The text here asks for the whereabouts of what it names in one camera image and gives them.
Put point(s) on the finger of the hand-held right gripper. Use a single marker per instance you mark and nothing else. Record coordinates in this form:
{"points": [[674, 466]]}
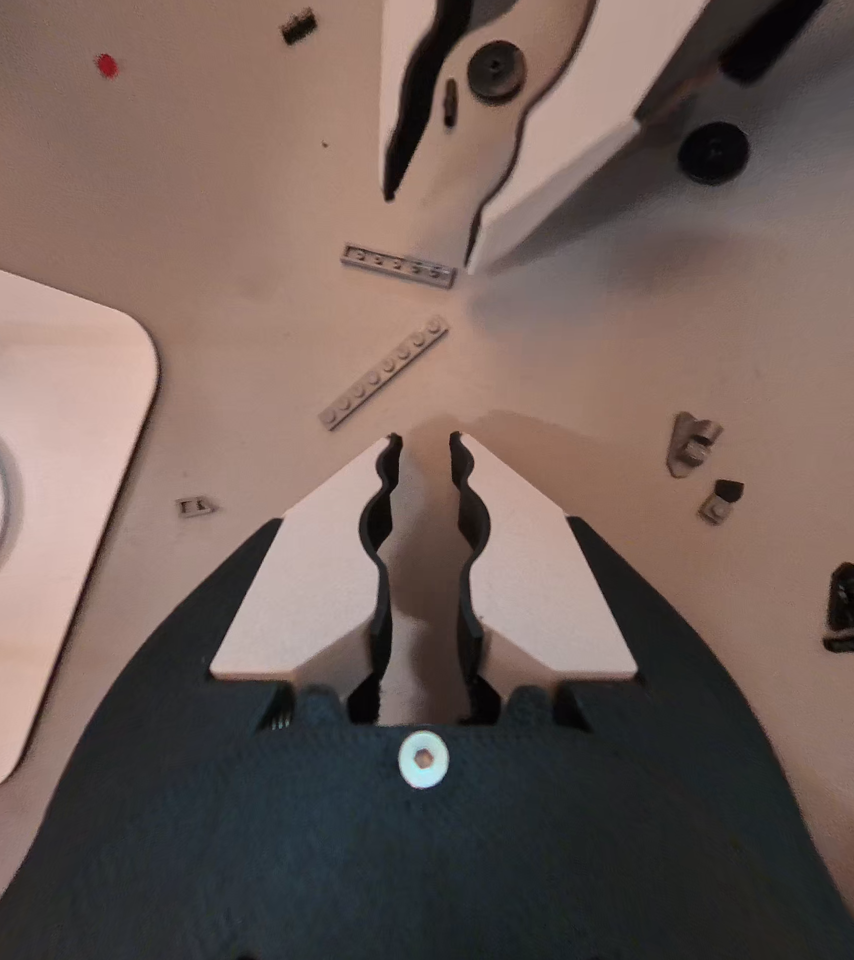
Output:
{"points": [[607, 90], [404, 67]]}

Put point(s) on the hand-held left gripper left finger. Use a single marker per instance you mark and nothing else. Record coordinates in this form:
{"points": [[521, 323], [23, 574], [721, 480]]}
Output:
{"points": [[299, 592]]}

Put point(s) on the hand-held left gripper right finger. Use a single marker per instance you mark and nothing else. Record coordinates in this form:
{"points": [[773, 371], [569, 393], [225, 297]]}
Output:
{"points": [[547, 592]]}

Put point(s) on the short grey lego plate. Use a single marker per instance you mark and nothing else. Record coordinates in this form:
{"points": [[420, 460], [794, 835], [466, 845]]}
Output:
{"points": [[397, 265]]}

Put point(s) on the long grey lego plate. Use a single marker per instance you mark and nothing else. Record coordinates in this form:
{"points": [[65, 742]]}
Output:
{"points": [[386, 371]]}

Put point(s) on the black lego pin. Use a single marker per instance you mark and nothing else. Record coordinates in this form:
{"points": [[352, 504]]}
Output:
{"points": [[449, 101]]}

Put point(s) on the black lego wheel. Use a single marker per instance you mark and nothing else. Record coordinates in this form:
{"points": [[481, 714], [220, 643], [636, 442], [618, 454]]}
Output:
{"points": [[712, 152], [496, 70]]}

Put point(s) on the small black lego brick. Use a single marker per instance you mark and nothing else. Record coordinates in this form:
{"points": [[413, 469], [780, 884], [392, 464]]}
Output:
{"points": [[298, 26]]}

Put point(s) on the small grey black lego piece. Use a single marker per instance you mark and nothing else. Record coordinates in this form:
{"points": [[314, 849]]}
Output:
{"points": [[721, 501]]}

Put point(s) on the grey lego hinge piece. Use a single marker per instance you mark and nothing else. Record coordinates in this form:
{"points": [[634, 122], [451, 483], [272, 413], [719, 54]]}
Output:
{"points": [[689, 446]]}

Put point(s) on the red round lego stud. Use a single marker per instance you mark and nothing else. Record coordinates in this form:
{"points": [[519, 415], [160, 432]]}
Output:
{"points": [[106, 66]]}

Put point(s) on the white base board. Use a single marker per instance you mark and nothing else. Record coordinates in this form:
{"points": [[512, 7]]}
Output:
{"points": [[74, 450]]}

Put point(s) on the small grey lego bracket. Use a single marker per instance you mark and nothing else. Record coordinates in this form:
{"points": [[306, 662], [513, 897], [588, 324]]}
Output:
{"points": [[197, 507]]}

